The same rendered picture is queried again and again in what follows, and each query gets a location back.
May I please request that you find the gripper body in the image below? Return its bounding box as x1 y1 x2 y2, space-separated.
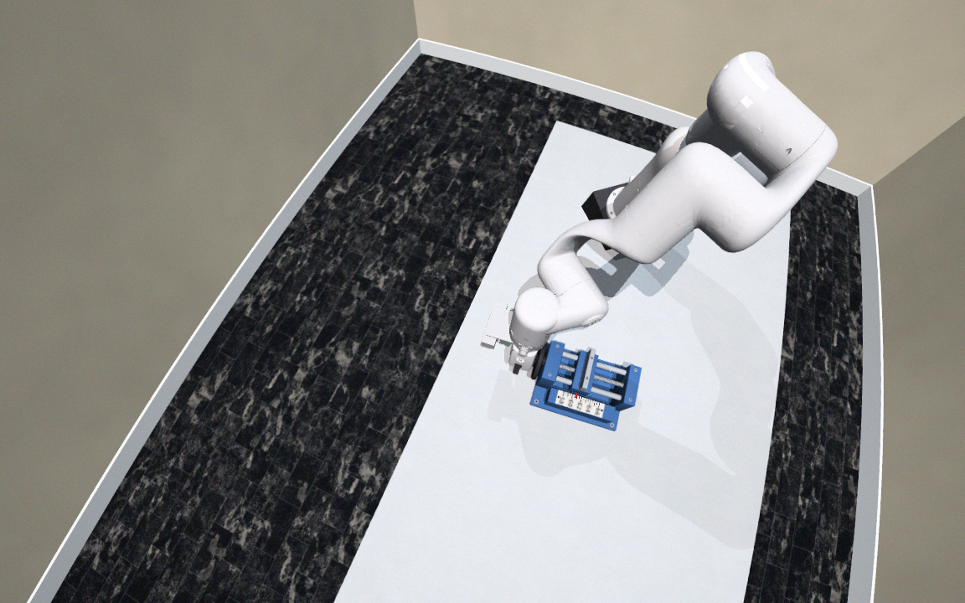
508 343 538 371

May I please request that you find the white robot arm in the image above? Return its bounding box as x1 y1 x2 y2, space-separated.
482 52 838 357

